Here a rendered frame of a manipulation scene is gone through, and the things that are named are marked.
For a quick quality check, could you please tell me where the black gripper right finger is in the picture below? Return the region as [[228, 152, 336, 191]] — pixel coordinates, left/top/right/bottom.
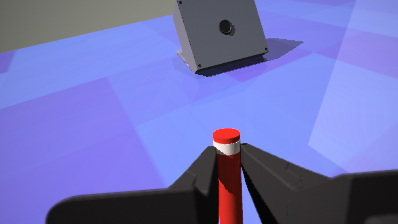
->
[[240, 143, 398, 224]]

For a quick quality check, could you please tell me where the light grey square panel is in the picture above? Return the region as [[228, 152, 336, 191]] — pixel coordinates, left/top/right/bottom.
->
[[172, 0, 269, 73]]

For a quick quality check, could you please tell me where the red peg with white band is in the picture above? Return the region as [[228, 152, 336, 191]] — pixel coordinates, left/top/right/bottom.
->
[[213, 128, 243, 224]]

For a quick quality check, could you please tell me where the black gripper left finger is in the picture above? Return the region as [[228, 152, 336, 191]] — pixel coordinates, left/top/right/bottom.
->
[[44, 146, 219, 224]]

